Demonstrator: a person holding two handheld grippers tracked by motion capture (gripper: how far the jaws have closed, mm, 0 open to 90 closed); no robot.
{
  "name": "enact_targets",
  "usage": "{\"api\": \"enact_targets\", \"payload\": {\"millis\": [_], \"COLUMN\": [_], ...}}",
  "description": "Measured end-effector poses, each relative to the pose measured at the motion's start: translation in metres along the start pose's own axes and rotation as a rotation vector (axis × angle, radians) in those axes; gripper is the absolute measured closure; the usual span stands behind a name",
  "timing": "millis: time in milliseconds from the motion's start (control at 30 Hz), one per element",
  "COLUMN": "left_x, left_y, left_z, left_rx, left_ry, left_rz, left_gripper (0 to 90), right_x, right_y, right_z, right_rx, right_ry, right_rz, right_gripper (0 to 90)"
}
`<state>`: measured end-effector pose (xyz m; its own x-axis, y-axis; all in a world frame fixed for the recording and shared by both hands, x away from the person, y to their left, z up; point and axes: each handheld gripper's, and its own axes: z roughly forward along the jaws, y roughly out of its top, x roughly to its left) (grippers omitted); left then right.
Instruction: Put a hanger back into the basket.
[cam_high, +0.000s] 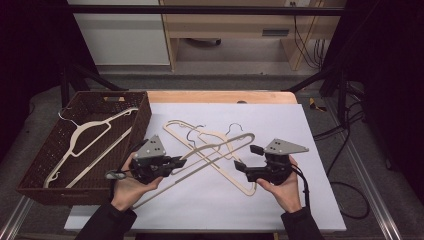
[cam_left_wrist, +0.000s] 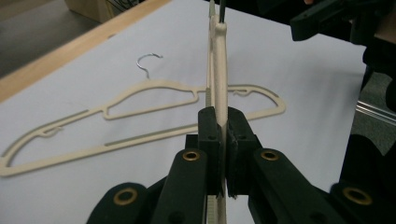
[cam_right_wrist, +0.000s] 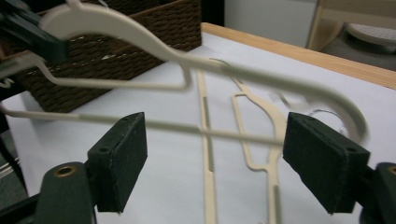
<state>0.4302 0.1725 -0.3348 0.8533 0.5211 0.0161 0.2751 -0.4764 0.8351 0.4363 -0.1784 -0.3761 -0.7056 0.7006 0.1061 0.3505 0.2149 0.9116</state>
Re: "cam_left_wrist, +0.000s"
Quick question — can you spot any light wooden desk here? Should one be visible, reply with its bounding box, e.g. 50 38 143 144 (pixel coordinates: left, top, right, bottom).
64 0 146 24

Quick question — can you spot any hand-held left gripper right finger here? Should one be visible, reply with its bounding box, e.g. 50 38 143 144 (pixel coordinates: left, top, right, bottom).
225 105 347 224

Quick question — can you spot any beige hanger with metal hook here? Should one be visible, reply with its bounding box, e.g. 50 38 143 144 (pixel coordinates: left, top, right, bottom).
0 51 288 178

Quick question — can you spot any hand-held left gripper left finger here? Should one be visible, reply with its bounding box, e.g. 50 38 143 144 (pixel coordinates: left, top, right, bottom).
150 105 226 224

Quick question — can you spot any aluminium rail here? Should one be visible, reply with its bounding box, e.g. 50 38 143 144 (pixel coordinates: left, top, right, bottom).
355 100 396 126

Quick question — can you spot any white table sheet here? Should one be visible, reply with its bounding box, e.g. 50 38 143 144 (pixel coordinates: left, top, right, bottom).
0 0 368 224

